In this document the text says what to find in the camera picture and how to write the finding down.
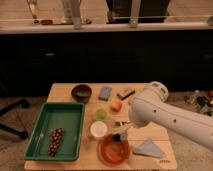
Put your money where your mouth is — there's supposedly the green plastic tray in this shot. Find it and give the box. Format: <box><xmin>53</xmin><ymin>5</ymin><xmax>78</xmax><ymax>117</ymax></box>
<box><xmin>24</xmin><ymin>102</ymin><xmax>84</xmax><ymax>161</ymax></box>

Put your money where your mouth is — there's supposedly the white brush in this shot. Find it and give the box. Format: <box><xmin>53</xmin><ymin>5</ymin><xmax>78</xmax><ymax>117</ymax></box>
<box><xmin>112</xmin><ymin>127</ymin><xmax>130</xmax><ymax>142</ymax></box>

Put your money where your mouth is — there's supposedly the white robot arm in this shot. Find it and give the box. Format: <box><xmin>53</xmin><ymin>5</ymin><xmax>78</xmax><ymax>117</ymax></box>
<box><xmin>128</xmin><ymin>81</ymin><xmax>213</xmax><ymax>151</ymax></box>

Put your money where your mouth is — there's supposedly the blue sponge block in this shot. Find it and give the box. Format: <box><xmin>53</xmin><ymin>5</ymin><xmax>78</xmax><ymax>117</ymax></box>
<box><xmin>98</xmin><ymin>86</ymin><xmax>112</xmax><ymax>101</ymax></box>

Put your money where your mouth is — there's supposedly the orange fruit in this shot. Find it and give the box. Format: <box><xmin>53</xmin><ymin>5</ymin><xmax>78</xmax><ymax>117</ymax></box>
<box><xmin>111</xmin><ymin>100</ymin><xmax>122</xmax><ymax>112</ymax></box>

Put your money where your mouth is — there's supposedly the metal fork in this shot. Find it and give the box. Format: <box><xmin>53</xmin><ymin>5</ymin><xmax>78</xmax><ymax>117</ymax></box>
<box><xmin>115</xmin><ymin>121</ymin><xmax>129</xmax><ymax>127</ymax></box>

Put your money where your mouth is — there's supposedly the white cup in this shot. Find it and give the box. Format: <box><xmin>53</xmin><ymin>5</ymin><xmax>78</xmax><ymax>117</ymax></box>
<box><xmin>90</xmin><ymin>121</ymin><xmax>108</xmax><ymax>140</ymax></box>

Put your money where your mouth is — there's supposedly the wooden table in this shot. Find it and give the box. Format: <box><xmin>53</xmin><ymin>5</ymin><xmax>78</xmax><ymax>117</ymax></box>
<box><xmin>24</xmin><ymin>83</ymin><xmax>177</xmax><ymax>171</ymax></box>

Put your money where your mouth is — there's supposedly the orange plastic bowl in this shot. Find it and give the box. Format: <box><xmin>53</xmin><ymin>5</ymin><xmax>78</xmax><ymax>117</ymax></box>
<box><xmin>97</xmin><ymin>134</ymin><xmax>130</xmax><ymax>166</ymax></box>

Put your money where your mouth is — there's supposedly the bunch of dark grapes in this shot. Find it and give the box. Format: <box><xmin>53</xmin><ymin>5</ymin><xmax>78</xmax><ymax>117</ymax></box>
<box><xmin>48</xmin><ymin>128</ymin><xmax>64</xmax><ymax>157</ymax></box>

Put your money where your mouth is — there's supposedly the blue folded cloth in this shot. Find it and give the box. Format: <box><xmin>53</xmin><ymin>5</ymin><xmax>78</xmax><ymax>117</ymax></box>
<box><xmin>133</xmin><ymin>139</ymin><xmax>165</xmax><ymax>158</ymax></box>

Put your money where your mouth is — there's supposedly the dark counter cabinet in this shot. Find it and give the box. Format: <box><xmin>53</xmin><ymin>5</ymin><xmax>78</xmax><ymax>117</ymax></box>
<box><xmin>0</xmin><ymin>24</ymin><xmax>213</xmax><ymax>97</ymax></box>

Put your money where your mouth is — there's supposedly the black office chair base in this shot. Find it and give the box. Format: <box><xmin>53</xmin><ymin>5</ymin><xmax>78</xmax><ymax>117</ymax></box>
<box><xmin>0</xmin><ymin>97</ymin><xmax>30</xmax><ymax>140</ymax></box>

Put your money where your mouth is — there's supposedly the small red bowl on counter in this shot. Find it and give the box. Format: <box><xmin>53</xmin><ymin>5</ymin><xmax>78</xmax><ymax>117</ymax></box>
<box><xmin>40</xmin><ymin>19</ymin><xmax>53</xmax><ymax>25</ymax></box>

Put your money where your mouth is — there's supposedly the clutter pile on floor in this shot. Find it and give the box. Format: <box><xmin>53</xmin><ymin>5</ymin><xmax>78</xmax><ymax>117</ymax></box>
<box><xmin>184</xmin><ymin>90</ymin><xmax>213</xmax><ymax>117</ymax></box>

